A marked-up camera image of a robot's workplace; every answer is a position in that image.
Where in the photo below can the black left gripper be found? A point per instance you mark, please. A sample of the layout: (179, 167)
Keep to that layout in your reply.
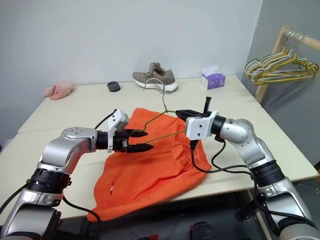
(120, 140)

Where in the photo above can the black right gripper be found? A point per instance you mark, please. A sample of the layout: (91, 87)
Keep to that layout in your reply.
(200, 114)

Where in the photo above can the orange shorts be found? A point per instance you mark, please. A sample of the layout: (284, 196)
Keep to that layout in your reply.
(150, 170)

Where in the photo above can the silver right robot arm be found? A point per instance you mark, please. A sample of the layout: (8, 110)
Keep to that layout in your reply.
(252, 145)

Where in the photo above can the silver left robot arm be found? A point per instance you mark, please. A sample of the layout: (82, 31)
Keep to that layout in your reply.
(65, 150)

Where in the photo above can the purple tissue box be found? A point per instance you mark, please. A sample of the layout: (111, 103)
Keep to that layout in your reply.
(215, 80)

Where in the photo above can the brown knit sneaker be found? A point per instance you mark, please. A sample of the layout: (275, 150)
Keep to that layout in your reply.
(160, 76)

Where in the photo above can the black round dish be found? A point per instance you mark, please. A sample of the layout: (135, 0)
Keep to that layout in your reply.
(113, 86)

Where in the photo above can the wooden clothes rack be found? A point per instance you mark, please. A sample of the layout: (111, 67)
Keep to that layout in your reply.
(262, 92)

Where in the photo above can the pink plush cloth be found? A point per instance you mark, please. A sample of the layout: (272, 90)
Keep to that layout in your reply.
(58, 90)

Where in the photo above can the bunch of hangers on rack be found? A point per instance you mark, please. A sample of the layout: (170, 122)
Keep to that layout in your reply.
(287, 80)

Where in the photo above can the black and red rounded shape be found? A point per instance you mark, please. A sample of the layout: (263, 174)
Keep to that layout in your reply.
(202, 231)

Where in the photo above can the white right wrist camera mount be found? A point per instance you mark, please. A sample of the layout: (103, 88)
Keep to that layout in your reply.
(200, 127)

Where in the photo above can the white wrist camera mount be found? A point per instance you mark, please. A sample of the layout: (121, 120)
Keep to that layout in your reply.
(200, 127)
(117, 118)

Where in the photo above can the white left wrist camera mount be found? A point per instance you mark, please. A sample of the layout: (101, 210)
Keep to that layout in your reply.
(117, 118)

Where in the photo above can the black table leg bracket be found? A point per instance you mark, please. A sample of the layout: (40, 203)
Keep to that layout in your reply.
(250, 208)

